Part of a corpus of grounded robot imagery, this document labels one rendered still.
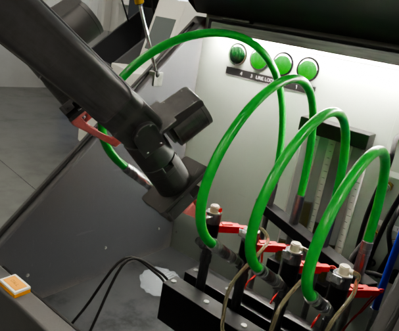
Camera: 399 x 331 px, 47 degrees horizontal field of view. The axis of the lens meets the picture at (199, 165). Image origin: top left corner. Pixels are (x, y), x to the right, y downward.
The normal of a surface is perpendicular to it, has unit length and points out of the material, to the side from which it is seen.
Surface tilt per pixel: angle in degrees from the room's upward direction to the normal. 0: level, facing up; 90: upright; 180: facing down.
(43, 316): 0
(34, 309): 0
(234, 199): 90
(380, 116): 90
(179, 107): 44
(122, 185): 90
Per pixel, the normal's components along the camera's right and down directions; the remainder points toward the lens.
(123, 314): 0.16, -0.94
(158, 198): -0.43, -0.67
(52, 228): 0.76, 0.32
